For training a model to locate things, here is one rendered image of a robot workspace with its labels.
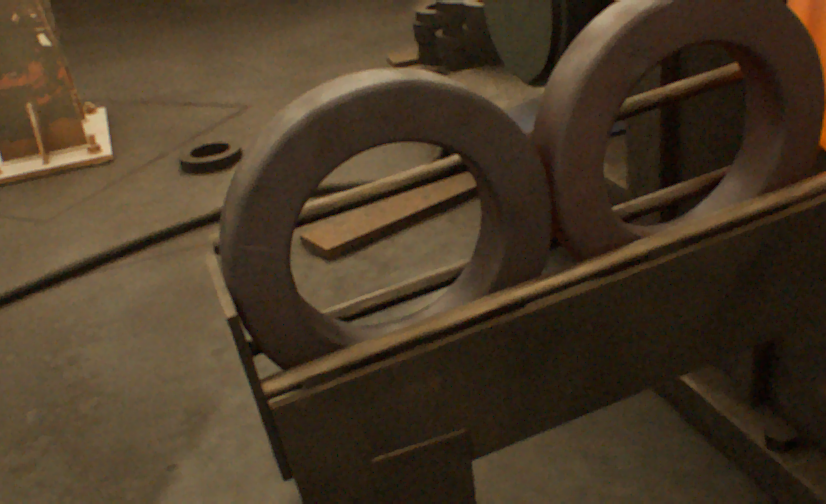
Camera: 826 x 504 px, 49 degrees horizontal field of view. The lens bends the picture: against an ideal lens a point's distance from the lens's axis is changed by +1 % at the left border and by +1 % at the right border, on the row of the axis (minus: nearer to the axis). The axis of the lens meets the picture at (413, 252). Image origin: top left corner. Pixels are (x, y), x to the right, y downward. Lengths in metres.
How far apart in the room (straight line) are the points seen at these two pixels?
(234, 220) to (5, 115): 2.60
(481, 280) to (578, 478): 0.84
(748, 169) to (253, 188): 0.31
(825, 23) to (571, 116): 0.20
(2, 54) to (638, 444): 2.23
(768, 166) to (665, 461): 0.83
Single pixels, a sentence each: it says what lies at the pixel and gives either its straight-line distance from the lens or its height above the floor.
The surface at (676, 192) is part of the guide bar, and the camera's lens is 0.60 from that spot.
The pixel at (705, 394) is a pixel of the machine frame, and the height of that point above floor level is 0.07.
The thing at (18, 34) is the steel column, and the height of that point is 0.40.
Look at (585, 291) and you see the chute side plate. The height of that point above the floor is 0.63.
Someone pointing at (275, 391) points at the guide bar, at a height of 0.62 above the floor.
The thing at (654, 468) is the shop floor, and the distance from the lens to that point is 1.35.
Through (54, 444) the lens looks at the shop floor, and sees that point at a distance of 1.65.
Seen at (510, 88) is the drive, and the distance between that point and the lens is 2.17.
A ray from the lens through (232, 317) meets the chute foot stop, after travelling 0.45.
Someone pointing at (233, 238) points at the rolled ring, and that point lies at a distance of 0.45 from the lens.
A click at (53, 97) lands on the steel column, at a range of 3.02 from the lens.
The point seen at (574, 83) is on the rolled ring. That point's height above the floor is 0.74.
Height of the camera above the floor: 0.89
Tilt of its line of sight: 27 degrees down
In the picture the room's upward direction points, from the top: 8 degrees counter-clockwise
